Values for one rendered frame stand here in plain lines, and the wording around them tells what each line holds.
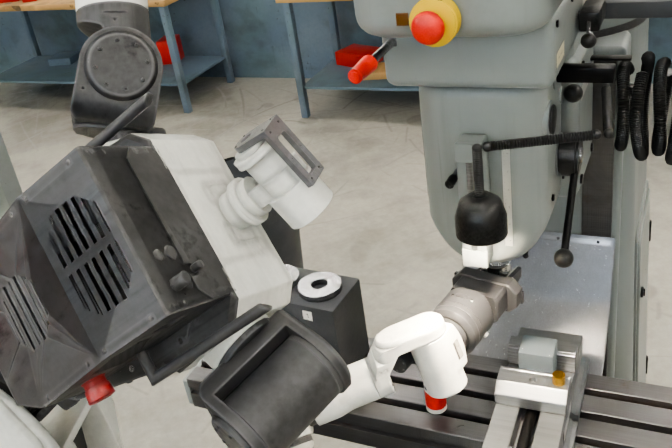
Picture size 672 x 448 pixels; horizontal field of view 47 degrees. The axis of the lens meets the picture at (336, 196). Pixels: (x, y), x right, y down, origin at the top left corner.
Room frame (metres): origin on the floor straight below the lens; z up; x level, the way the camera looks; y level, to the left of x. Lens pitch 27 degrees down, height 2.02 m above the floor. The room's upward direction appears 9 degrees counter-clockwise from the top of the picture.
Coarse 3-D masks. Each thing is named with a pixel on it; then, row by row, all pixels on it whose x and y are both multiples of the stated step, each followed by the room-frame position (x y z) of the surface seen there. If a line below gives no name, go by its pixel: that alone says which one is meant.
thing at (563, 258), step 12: (564, 144) 1.09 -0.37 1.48; (576, 144) 1.08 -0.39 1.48; (564, 156) 1.08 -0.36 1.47; (576, 156) 1.07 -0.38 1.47; (564, 168) 1.08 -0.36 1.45; (576, 168) 1.07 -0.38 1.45; (576, 180) 1.07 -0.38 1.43; (564, 228) 1.02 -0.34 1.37; (564, 240) 1.00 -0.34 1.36; (564, 252) 0.98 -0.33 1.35; (564, 264) 0.97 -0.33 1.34
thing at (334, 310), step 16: (304, 272) 1.37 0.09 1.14; (320, 272) 1.35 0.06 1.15; (304, 288) 1.30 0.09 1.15; (320, 288) 1.31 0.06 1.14; (336, 288) 1.28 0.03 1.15; (352, 288) 1.29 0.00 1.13; (288, 304) 1.27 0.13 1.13; (304, 304) 1.26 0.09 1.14; (320, 304) 1.25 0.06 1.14; (336, 304) 1.24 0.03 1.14; (352, 304) 1.29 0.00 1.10; (304, 320) 1.26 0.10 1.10; (320, 320) 1.24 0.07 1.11; (336, 320) 1.23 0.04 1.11; (352, 320) 1.28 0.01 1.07; (336, 336) 1.22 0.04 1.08; (352, 336) 1.27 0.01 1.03; (352, 352) 1.26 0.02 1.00
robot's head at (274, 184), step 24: (240, 168) 0.82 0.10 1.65; (264, 168) 0.81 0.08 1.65; (288, 168) 0.81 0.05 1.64; (240, 192) 0.83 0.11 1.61; (264, 192) 0.82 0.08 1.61; (288, 192) 0.80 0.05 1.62; (312, 192) 0.81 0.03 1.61; (264, 216) 0.83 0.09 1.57; (288, 216) 0.80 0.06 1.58; (312, 216) 0.80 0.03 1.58
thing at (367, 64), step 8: (392, 40) 1.04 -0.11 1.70; (384, 48) 1.01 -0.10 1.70; (368, 56) 0.97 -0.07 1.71; (376, 56) 0.98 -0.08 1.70; (360, 64) 0.94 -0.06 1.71; (368, 64) 0.95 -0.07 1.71; (376, 64) 0.96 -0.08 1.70; (352, 72) 0.93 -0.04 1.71; (360, 72) 0.93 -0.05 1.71; (368, 72) 0.94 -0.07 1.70; (352, 80) 0.93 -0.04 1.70; (360, 80) 0.93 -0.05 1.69
